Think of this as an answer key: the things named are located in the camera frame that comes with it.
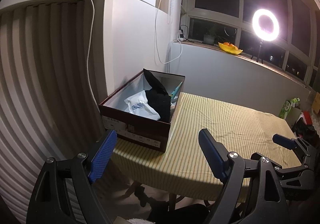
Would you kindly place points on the black fuzzy glove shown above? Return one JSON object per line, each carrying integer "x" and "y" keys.
{"x": 158, "y": 98}

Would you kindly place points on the brown cardboard box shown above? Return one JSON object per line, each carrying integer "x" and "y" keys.
{"x": 316, "y": 103}

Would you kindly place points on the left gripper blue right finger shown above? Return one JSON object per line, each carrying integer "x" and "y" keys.
{"x": 215, "y": 154}

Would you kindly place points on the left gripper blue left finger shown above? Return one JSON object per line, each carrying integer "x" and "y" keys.
{"x": 100, "y": 153}

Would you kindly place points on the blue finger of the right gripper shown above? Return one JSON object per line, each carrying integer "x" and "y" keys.
{"x": 285, "y": 142}

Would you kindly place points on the dark red cardboard box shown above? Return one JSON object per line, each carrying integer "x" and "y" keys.
{"x": 153, "y": 134}

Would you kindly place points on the green tissue pack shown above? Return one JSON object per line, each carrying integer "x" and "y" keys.
{"x": 287, "y": 107}

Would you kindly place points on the ring light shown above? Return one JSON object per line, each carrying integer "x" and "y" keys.
{"x": 266, "y": 27}

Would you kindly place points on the white ribbed radiator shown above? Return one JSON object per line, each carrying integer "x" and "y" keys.
{"x": 47, "y": 105}

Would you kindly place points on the yellow fruit bowl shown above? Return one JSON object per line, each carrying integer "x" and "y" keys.
{"x": 230, "y": 48}

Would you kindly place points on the light blue cream tube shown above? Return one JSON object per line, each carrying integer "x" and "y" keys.
{"x": 175, "y": 91}

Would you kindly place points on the yellow striped tablecloth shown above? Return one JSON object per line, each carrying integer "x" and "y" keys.
{"x": 183, "y": 169}

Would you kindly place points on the red package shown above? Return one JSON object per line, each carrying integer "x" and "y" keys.
{"x": 306, "y": 118}

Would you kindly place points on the potted plant on sill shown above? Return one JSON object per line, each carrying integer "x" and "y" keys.
{"x": 210, "y": 35}

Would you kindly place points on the white plastic pouch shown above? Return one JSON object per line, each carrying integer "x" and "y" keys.
{"x": 137, "y": 104}

